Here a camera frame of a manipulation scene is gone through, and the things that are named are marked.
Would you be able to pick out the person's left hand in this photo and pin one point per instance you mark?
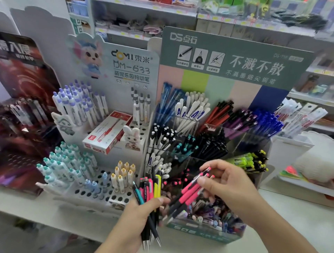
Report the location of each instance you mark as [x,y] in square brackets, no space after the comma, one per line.
[135,216]

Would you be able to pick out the group of all-black pens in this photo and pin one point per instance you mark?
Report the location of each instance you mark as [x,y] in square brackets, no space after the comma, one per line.
[211,146]

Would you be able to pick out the row of beige boxes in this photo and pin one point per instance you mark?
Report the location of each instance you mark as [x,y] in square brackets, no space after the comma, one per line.
[227,27]

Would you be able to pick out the person's left forearm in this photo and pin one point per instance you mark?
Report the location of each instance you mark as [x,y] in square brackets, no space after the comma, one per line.
[121,241]

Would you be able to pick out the group of black white-tip pens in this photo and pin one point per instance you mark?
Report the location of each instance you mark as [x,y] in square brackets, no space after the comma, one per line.
[161,138]

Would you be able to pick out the group of pink-tip black pencils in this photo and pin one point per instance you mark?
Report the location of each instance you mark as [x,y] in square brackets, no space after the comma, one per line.
[174,182]

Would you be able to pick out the person's right thumb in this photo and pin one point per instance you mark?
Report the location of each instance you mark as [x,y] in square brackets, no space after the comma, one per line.
[207,183]

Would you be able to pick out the white cardboard display tray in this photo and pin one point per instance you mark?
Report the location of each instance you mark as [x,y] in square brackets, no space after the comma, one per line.
[281,153]

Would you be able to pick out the group of clear refill packets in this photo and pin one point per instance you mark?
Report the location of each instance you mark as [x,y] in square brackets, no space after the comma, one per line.
[297,117]

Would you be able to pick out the pale green fox figure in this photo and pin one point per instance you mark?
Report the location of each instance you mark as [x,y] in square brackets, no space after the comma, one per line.
[64,123]

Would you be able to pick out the row of green dark packages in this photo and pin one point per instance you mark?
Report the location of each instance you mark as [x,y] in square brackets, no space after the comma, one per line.
[274,11]

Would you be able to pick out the person's right hand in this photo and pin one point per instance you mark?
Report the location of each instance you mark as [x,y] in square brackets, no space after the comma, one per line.
[234,186]

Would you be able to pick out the white store shelf unit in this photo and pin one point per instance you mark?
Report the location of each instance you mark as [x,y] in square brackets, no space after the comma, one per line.
[182,13]

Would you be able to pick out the group of purple white pens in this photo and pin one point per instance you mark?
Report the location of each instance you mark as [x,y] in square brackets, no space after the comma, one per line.
[75,104]

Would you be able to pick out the group of dark display pens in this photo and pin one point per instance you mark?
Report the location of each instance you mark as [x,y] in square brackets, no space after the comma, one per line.
[28,112]

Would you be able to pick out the white fluffy item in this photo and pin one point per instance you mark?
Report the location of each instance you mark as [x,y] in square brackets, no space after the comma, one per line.
[317,164]

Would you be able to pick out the dark red pen display stand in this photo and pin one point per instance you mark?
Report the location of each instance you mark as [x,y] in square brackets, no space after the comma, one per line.
[23,78]

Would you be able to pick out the group of black white pens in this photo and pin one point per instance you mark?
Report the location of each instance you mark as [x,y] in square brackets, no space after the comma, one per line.
[137,108]

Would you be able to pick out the group of yellow white pens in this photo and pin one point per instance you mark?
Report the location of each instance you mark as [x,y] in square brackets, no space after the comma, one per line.
[122,176]

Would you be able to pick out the group of light blue pens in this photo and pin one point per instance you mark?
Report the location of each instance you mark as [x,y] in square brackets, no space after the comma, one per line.
[95,185]

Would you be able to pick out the group of white clip pens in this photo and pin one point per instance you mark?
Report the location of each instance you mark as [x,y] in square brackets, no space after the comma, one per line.
[158,164]

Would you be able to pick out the pile of assorted pens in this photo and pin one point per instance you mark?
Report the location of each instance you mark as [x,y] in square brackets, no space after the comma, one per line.
[216,219]

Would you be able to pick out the group of white blue-print pens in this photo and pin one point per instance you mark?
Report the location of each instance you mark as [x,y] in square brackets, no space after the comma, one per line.
[190,109]

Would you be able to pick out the teal black mechanical pencil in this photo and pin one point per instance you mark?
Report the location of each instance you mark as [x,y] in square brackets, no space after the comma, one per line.
[138,192]

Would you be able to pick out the white cartoon pen display stand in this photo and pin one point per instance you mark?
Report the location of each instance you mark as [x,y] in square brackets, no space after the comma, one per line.
[125,70]

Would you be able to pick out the neon pink green item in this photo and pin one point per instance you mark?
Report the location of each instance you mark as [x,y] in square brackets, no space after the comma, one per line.
[293,172]

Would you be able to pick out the group of red black pens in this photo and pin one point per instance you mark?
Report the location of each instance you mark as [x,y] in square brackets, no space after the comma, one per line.
[220,112]

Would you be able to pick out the green header pen display stand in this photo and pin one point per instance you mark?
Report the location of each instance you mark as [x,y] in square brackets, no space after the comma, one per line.
[234,65]

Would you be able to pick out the person's right forearm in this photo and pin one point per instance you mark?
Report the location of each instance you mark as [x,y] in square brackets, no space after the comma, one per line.
[281,232]

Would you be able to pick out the pink black mechanical pencil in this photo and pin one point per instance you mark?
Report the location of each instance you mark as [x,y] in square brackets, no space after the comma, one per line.
[193,199]
[191,183]
[194,191]
[150,189]
[143,190]

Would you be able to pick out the group of green yellow pens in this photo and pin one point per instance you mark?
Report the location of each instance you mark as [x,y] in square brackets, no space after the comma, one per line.
[248,161]

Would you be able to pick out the group of royal blue pens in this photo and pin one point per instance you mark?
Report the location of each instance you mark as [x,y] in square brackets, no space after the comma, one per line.
[266,121]

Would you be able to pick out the group of teal white pens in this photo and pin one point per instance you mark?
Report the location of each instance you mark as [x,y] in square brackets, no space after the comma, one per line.
[66,163]

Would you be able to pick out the white rabbit figure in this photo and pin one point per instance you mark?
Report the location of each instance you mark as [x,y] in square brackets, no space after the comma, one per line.
[131,136]

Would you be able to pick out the red white pen box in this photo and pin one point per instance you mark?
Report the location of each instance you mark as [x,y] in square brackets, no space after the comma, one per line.
[107,133]

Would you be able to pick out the group of black teal-tip pens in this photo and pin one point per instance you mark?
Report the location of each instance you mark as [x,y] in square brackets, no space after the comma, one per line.
[185,147]

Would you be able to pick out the yellow black mechanical pencil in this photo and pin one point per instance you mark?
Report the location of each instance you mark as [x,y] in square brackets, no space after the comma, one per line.
[157,186]

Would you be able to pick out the group of translucent blue pens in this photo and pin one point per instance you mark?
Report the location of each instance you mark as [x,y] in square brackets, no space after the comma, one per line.
[167,101]

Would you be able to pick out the person's left thumb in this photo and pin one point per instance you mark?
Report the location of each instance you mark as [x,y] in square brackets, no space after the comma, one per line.
[161,201]

